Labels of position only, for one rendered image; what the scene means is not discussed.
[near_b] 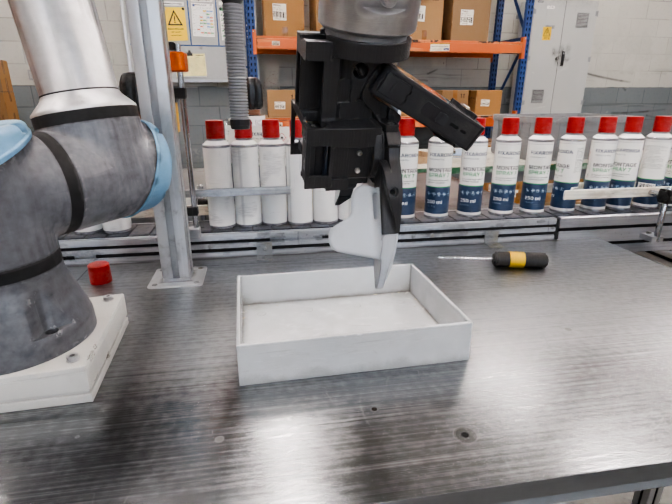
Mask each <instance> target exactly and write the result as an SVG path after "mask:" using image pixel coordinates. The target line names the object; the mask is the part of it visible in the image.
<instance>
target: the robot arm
mask: <svg viewBox="0 0 672 504"><path fill-rule="evenodd" d="M8 3H9V6H10V9H11V13H12V16H13V19H14V22H15V25H16V28H17V31H18V34H19V37H20V40H21V43H22V46H23V49H24V53H25V56H26V59H27V62H28V65H29V68H30V71H31V74H32V77H33V80H34V83H35V86H36V89H37V93H38V96H39V103H38V105H37V106H36V108H35V109H34V111H33V112H32V114H31V115H30V119H31V122H32V125H33V128H34V131H35V132H31V129H30V128H28V127H27V124H26V123H25V122H23V121H21V120H1V121H0V376H1V375H6V374H11V373H14V372H18V371H22V370H25V369H28V368H31V367H34V366H37V365H40V364H42V363H45V362H47V361H50V360H52V359H54V358H56V357H58V356H60V355H62V354H64V353H66V352H68V351H70V350H71V349H73V348H75V347H76V346H78V345H79V344H80V343H82V342H83V341H84V340H85V339H87V338H88V337H89V336H90V335H91V333H92V332H93V331H94V329H95V327H96V325H97V318H96V314H95V310H94V307H93V304H92V302H91V300H90V299H89V297H88V296H87V294H86V293H85V292H84V290H83V289H82V287H81V286H80V285H79V283H78V282H77V280H76V279H75V278H74V276H73V275H72V273H71V272H70V271H69V269H68V268H67V266H66V265H65V263H64V260H63V256H62V253H61V249H60V245H59V241H58V236H61V235H64V234H67V233H71V232H75V231H78V230H82V229H85V228H89V227H92V226H95V225H99V224H102V223H106V222H109V221H113V220H116V219H120V218H129V217H132V216H135V215H136V214H138V213H139V212H142V211H145V210H148V209H150V208H153V207H154V206H156V205H157V204H159V203H160V202H161V201H162V199H163V198H164V197H165V194H166V191H167V190H168V189H169V186H170V182H171V177H172V160H171V154H170V150H169V147H168V144H167V142H166V140H165V138H164V136H163V135H162V134H159V129H158V128H157V127H156V126H154V125H153V124H151V123H150V122H147V121H145V120H142V119H140V116H139V112H138V108H137V105H136V103H135V102H134V101H132V100H131V99H129V98H128V97H126V96H125V95H123V94H122V93H121V92H120V91H119V88H118V85H117V81H116V78H115V74H114V70H113V67H112V63H111V60H110V56H109V52H108V49H107V45H106V42H105V38H104V34H103V31H102V27H101V23H100V20H99V16H98V12H97V9H96V6H95V2H94V0H8ZM420 5H421V0H319V9H318V22H319V23H320V24H321V25H322V26H323V27H322V28H321V29H320V31H300V30H297V48H296V82H295V99H291V133H290V155H297V154H302V165H301V171H300V175H301V177H302V179H303V181H304V189H320V188H324V189H325V191H334V190H335V200H334V203H335V206H336V205H340V204H342V203H344V202H345V201H347V200H348V199H350V198H351V213H350V215H349V217H348V218H347V219H345V220H343V221H342V222H340V223H339V224H337V225H335V226H334V227H332V228H331V229H330V231H329V244H330V246H331V248H332V249H333V250H335V251H337V252H340V253H345V254H351V255H356V256H362V257H367V258H372V259H374V278H375V289H381V288H383V287H384V285H385V283H386V280H387V278H388V276H389V273H390V271H391V269H392V265H393V261H394V257H395V252H396V248H397V241H398V232H399V231H400V223H401V212H402V199H403V181H402V171H401V164H400V150H401V135H400V131H399V129H398V128H399V124H398V123H399V121H400V119H401V116H400V114H399V113H398V112H397V111H396V110H395V109H394V108H393V107H395V108H396V109H398V110H400V111H401V112H403V113H405V114H406V115H408V116H409V117H411V118H413V119H414V120H416V121H418V122H419V123H421V124H423V125H424V126H426V127H428V128H429V129H430V130H431V131H432V132H433V133H434V134H435V135H436V136H437V137H438V138H439V139H440V140H441V141H443V142H446V143H447V144H449V145H451V146H453V147H456V145H457V146H459V147H460V148H462V149H464V150H465V151H468V150H469V149H470V148H471V147H472V145H473V144H474V143H475V141H476V140H477V139H478V138H479V136H480V135H481V134H482V132H483V131H484V130H485V127H483V126H482V125H481V124H480V122H478V121H477V120H476V119H477V118H478V116H477V115H476V114H475V113H474V112H472V111H471V109H470V107H469V106H468V105H466V104H464V103H460V102H458V101H457V100H455V99H454V98H452V99H451V100H448V99H447V98H445V97H443V96H442V95H440V94H439V93H437V92H436V91H434V90H433V89H431V88H430V87H428V86H427V85H425V84H424V83H422V82H421V81H419V80H418V79H416V78H415V77H413V76H412V75H410V74H409V73H407V72H406V71H404V70H403V69H401V68H400V67H398V66H397V65H395V64H394V63H396V62H401V61H405V60H407V59H408V58H409V55H410V49H411V43H412V37H411V36H409V35H411V34H413V33H414V32H415V31H416V28H417V22H418V16H419V10H420ZM354 67H355V68H354ZM391 105H392V106H393V107H392V106H391ZM295 116H298V118H299V120H300V122H301V124H302V136H303V138H301V139H298V142H295ZM368 178H370V180H371V181H372V183H374V187H372V186H369V185H361V186H359V187H357V188H356V189H355V190H354V188H355V187H356V186H357V184H359V183H367V180H368ZM377 187H378V188H377ZM353 190H354V191H353Z"/></svg>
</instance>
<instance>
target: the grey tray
mask: <svg viewBox="0 0 672 504"><path fill-rule="evenodd" d="M472 326H473V322H472V321H471V320H470V319H469V318H468V317H467V316H466V315H465V314H464V313H463V312H462V311H461V310H460V309H459V308H458V307H457V306H456V305H455V304H454V303H453V302H452V301H451V300H450V299H449V298H448V297H447V296H446V295H444V294H443V293H442V292H441V291H440V290H439V289H438V288H437V287H436V286H435V285H434V284H433V283H432V282H431V281H430V280H429V279H428V278H427V277H426V276H425V275H424V274H423V273H422V272H421V271H420V270H419V269H418V268H417V267H416V266H415V265H414V264H413V263H409V264H395V265H392V269H391V271H390V273H389V276H388V278H387V280H386V283H385V285H384V287H383V288H381V289H375V278H374V266H367V267H353V268H339V269H325V270H311V271H298V272H284V273H270V274H256V275H242V276H237V335H236V348H237V361H238V373H239V385H240V386H245V385H254V384H263V383H271V382H280V381H289V380H297V379H306V378H315V377H323V376H332V375H341V374H349V373H358V372H367V371H375V370H384V369H393V368H401V367H410V366H419V365H427V364H436V363H445V362H453V361H462V360H469V353H470V344H471V335H472Z"/></svg>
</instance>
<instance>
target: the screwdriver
mask: <svg viewBox="0 0 672 504"><path fill-rule="evenodd" d="M436 258H438V259H458V260H492V264H494V266H495V267H510V268H545V267H546V266H547V265H548V263H549V258H548V255H546V253H539V252H513V251H508V252H503V251H495V253H493V254H492V257H465V256H436Z"/></svg>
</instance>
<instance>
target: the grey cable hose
mask: <svg viewBox="0 0 672 504"><path fill-rule="evenodd" d="M221 1H222V3H223V4H222V7H223V8H222V10H224V11H223V17H224V18H223V20H224V21H223V23H224V24H225V25H224V27H225V28H224V31H225V32H224V34H225V35H224V37H226V38H225V39H224V40H225V44H226V45H225V47H226V48H225V50H226V54H227V55H226V57H227V58H226V60H227V61H226V63H228V64H227V65H226V66H227V67H228V68H227V70H228V71H227V73H228V74H227V76H228V78H227V79H229V80H228V82H229V84H228V85H229V87H228V88H229V90H228V91H229V92H230V93H229V95H230V96H229V98H230V99H229V101H230V102H229V104H230V105H229V107H231V108H230V110H231V111H230V113H231V114H230V116H231V117H230V119H229V124H230V126H231V129H234V130H245V129H250V125H251V120H250V119H249V117H248V116H249V114H248V113H249V111H248V110H249V108H247V107H249V106H248V105H247V104H248V102H247V101H248V99H247V98H248V96H247V95H248V93H247V91H248V90H246V89H247V87H246V86H247V84H246V82H247V81H246V79H247V77H246V76H247V74H245V73H247V71H245V70H246V68H245V67H246V65H245V63H246V62H245V60H246V58H244V57H246V55H244V54H245V52H244V51H245V49H244V47H245V45H244V44H245V42H243V41H245V39H244V35H243V34H244V32H243V31H244V29H243V27H244V26H243V25H242V24H244V22H242V21H243V15H242V14H243V12H242V11H243V9H242V7H243V6H242V5H241V4H242V2H243V0H221Z"/></svg>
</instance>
